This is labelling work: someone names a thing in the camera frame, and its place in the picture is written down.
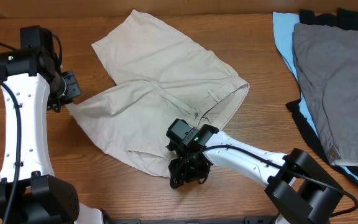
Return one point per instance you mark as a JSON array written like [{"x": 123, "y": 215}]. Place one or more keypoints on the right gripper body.
[{"x": 191, "y": 172}]

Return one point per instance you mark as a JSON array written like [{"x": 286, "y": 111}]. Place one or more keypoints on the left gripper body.
[{"x": 64, "y": 91}]

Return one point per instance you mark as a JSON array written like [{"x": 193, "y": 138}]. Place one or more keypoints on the beige shorts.
[{"x": 160, "y": 75}]

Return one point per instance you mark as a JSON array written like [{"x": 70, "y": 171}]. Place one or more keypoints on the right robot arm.
[{"x": 301, "y": 190}]

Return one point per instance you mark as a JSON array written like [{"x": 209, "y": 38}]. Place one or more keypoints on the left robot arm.
[{"x": 32, "y": 83}]

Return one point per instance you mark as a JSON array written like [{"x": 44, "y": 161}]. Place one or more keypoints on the grey shorts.
[{"x": 327, "y": 66}]

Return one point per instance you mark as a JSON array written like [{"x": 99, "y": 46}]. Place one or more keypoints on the black garment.
[{"x": 334, "y": 18}]

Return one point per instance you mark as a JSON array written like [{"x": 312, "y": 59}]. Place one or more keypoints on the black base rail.
[{"x": 246, "y": 220}]

